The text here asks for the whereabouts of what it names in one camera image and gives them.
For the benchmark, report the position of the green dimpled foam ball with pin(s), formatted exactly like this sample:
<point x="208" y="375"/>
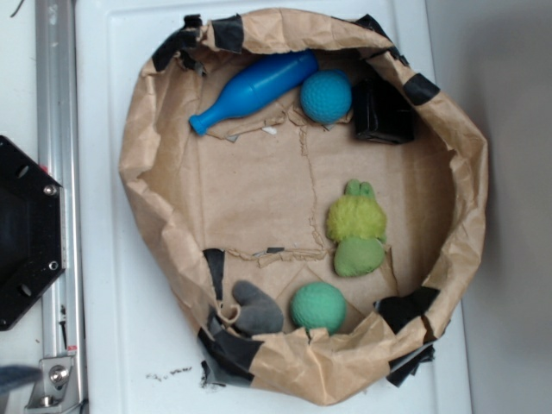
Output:
<point x="318" y="305"/>

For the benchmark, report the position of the blue dimpled foam ball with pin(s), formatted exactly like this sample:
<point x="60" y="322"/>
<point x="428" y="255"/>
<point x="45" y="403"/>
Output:
<point x="326" y="96"/>

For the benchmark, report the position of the brown paper bag bin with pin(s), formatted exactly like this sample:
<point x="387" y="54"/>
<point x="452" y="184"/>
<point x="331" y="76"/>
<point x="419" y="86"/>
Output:
<point x="249" y="200"/>

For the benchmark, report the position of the green plush toy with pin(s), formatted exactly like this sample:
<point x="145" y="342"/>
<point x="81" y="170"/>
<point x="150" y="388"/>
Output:
<point x="356" y="223"/>

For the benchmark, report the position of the grey plush toy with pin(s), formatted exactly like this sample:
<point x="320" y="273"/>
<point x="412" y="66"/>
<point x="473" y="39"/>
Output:
<point x="259" y="313"/>

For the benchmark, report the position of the blue plastic bowling pin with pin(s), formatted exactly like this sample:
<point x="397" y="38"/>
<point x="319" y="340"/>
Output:
<point x="257" y="86"/>

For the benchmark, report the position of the black tape-wrapped block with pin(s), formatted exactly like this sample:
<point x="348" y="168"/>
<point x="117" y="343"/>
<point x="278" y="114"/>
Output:
<point x="381" y="113"/>

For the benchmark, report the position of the aluminium extrusion rail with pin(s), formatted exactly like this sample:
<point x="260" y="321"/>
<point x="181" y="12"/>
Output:
<point x="63" y="316"/>

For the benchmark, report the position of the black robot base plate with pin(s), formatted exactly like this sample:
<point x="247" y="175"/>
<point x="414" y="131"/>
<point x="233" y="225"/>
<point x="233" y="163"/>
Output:
<point x="31" y="233"/>

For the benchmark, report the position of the metal corner bracket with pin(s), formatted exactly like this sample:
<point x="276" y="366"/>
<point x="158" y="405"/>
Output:
<point x="56" y="391"/>

